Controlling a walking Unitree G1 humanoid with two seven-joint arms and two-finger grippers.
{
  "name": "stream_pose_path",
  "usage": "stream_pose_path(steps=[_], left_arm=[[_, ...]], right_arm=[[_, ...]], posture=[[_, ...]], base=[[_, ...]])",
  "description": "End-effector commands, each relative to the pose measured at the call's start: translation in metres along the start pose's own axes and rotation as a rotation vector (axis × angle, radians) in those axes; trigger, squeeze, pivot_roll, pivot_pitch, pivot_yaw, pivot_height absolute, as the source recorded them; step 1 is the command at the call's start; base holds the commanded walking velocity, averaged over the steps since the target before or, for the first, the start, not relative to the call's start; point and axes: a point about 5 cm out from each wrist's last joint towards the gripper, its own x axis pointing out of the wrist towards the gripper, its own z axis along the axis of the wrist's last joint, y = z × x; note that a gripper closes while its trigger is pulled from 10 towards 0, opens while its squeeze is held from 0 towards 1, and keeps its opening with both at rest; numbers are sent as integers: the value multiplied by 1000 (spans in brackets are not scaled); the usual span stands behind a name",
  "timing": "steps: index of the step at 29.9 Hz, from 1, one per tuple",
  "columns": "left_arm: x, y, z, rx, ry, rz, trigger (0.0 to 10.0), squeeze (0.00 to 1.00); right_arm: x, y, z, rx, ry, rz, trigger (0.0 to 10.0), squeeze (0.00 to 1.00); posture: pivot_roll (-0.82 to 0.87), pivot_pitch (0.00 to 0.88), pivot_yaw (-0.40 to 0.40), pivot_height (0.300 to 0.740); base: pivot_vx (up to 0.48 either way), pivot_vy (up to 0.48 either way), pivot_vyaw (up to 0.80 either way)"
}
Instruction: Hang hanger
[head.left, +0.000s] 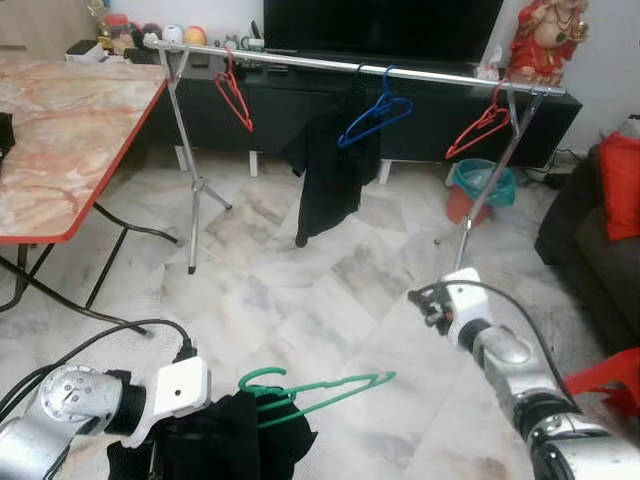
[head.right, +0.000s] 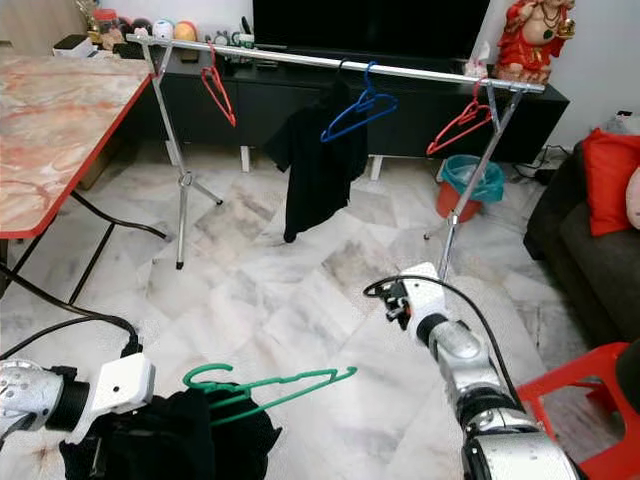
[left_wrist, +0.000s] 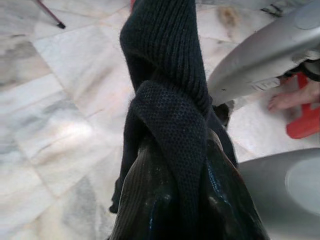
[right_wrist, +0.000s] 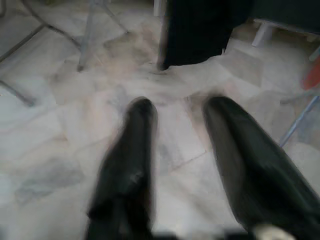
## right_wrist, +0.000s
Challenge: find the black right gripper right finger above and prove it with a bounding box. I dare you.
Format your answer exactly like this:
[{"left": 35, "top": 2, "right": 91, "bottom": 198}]
[{"left": 201, "top": 96, "right": 320, "bottom": 240}]

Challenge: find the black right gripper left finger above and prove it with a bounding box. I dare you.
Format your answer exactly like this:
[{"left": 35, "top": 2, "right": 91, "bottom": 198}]
[{"left": 86, "top": 96, "right": 159, "bottom": 240}]

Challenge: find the red plastic bucket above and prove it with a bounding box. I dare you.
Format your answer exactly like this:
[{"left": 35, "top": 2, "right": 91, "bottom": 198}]
[{"left": 301, "top": 63, "right": 320, "bottom": 91}]

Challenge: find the silver metal clothes rack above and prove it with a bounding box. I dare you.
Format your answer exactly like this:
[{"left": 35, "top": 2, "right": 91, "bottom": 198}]
[{"left": 0, "top": 0, "right": 320, "bottom": 148}]

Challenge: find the black shirt green logo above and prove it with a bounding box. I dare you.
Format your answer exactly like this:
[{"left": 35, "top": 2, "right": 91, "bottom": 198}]
[{"left": 159, "top": 0, "right": 251, "bottom": 71}]

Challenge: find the black low tv cabinet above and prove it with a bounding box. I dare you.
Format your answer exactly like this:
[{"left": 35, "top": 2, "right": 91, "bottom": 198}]
[{"left": 246, "top": 0, "right": 320, "bottom": 48}]

